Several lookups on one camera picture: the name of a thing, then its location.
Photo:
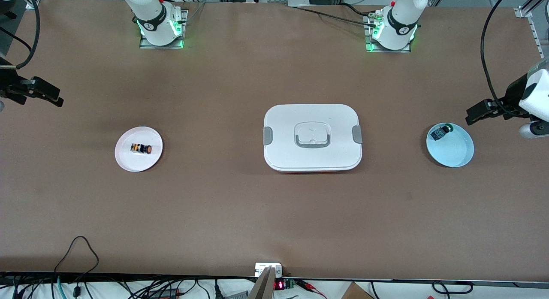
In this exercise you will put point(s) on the red clip leads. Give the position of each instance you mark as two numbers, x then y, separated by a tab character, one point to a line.
309	286

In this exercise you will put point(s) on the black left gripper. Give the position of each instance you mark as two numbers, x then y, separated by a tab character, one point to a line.
511	95

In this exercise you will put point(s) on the orange push-button switch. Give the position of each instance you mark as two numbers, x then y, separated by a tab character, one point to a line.
148	149

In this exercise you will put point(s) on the light blue round plate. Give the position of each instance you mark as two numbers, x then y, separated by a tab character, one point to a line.
454	151

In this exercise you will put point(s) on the perforated metal rail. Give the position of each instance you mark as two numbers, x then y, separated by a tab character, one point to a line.
539	37

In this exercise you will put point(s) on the white lidded storage box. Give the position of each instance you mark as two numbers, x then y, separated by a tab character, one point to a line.
313	119

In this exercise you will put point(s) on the aluminium profile with bracket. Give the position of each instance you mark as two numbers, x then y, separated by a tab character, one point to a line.
525	11

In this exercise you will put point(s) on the red digit display module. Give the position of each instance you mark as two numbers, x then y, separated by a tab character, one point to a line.
279	285

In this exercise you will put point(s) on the grey aluminium bar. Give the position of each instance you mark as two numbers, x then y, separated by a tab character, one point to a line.
263	288

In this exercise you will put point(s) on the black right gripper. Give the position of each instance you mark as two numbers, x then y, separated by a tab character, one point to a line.
8	85

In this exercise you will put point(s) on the aluminium corner bracket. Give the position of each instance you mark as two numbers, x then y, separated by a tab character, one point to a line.
33	4

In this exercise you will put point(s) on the black power adapter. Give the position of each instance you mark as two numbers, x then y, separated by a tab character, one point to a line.
165	294

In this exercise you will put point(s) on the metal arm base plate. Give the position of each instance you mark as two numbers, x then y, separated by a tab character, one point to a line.
143	45
405	50

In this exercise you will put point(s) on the small white metal bracket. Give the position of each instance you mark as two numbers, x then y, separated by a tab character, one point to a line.
261	268

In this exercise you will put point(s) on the brown cardboard piece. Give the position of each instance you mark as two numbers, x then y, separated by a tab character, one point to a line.
356	292

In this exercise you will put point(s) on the small dark blue part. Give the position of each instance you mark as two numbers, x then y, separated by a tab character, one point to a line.
438	133

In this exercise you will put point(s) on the pink round plate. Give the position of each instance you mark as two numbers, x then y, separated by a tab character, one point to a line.
137	164

